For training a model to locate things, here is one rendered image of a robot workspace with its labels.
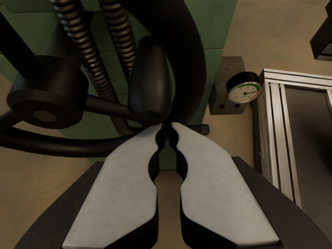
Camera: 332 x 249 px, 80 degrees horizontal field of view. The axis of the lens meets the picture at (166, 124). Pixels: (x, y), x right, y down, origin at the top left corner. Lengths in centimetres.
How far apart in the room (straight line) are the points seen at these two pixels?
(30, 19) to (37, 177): 88
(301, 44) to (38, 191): 186
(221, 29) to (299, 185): 68
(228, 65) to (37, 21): 38
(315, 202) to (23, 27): 95
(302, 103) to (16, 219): 138
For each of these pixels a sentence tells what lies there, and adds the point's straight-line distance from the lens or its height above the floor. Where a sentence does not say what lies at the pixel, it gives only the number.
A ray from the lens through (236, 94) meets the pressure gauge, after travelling 41.
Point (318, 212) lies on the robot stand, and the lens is 92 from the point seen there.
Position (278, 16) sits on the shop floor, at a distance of 203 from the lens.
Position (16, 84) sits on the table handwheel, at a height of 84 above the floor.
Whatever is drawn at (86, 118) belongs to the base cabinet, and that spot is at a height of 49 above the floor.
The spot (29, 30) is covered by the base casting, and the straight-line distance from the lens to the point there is 42.
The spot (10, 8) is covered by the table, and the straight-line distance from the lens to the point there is 28.
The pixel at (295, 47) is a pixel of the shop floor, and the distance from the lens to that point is 177.
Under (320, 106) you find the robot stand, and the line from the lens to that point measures 115.
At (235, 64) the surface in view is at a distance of 52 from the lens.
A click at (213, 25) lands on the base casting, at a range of 37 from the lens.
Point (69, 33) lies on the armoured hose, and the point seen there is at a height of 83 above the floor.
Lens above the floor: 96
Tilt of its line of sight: 60 degrees down
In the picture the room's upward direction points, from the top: 1 degrees counter-clockwise
